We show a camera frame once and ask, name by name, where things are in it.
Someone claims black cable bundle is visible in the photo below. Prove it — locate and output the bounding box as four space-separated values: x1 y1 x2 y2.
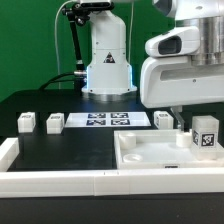
38 71 88 92

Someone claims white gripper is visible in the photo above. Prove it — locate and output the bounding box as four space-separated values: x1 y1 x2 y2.
140 56 224 131

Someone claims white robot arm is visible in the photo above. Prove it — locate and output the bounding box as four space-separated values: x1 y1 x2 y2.
80 0 224 110

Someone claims white AprilTag base sheet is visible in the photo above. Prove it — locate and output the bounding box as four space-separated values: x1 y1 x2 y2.
66 112 151 127

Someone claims white square tabletop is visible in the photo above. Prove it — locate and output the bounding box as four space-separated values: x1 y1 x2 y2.
114 130 224 169

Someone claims white U-shaped obstacle fence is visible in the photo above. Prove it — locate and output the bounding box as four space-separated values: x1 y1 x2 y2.
0 138 224 198

